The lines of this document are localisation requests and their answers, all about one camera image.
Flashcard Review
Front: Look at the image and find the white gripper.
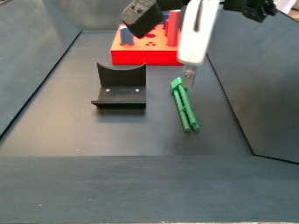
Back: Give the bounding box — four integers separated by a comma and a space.
178, 0, 221, 88

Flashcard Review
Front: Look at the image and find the green three prong object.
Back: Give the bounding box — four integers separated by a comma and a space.
171, 77, 201, 132

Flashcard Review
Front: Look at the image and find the red peg board block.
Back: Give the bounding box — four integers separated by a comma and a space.
110, 24, 182, 66

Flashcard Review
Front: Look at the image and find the black curved fixture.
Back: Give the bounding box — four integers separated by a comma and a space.
91, 64, 146, 109

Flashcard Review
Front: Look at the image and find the tall red hexagonal peg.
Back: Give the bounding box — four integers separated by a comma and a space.
167, 10, 182, 46

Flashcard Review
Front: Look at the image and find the dark blue rounded peg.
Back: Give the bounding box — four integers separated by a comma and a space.
163, 11, 170, 29

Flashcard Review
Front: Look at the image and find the light blue notched peg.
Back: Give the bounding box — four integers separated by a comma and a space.
119, 25, 135, 46

